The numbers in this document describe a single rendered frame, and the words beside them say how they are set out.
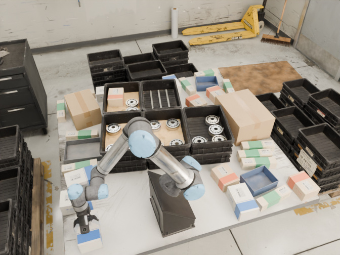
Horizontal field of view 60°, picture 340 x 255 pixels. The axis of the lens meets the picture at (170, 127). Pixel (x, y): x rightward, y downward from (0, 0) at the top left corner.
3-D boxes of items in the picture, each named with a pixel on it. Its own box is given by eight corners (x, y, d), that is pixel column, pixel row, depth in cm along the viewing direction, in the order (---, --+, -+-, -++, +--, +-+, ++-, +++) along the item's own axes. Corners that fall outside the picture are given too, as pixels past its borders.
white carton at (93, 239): (102, 247, 167) (100, 240, 161) (81, 254, 164) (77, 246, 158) (98, 217, 181) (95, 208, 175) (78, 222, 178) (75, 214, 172)
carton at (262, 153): (238, 162, 215) (239, 156, 211) (236, 156, 220) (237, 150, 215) (270, 160, 216) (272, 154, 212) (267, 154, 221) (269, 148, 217)
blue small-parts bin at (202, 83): (215, 82, 291) (216, 75, 286) (218, 90, 280) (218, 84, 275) (195, 82, 290) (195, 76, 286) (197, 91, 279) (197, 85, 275)
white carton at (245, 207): (256, 216, 183) (259, 208, 176) (238, 221, 180) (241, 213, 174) (242, 190, 197) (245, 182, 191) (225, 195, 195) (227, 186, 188)
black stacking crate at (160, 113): (189, 157, 204) (190, 145, 197) (146, 161, 202) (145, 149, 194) (181, 119, 233) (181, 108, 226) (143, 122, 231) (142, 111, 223)
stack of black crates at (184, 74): (190, 85, 384) (192, 62, 361) (199, 99, 362) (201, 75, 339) (161, 91, 375) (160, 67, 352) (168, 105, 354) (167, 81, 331)
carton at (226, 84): (221, 84, 288) (222, 79, 284) (227, 84, 288) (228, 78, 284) (228, 99, 270) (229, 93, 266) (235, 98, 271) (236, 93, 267)
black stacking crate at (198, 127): (232, 153, 207) (235, 141, 199) (190, 157, 204) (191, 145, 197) (218, 116, 236) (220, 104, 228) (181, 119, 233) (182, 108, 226)
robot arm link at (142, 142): (204, 175, 167) (141, 114, 139) (211, 195, 155) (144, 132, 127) (186, 187, 170) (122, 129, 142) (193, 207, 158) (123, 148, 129)
